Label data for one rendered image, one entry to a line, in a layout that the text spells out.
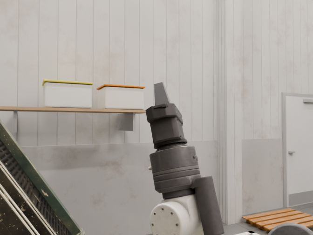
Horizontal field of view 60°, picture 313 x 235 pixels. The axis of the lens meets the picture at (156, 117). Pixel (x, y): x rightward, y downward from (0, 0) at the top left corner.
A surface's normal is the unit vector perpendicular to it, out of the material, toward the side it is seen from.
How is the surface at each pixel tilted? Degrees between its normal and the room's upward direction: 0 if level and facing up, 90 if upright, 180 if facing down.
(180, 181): 78
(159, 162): 87
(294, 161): 90
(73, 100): 90
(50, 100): 90
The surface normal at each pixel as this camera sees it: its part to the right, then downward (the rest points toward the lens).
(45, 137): 0.45, -0.02
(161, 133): -0.23, -0.20
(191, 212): 0.78, -0.29
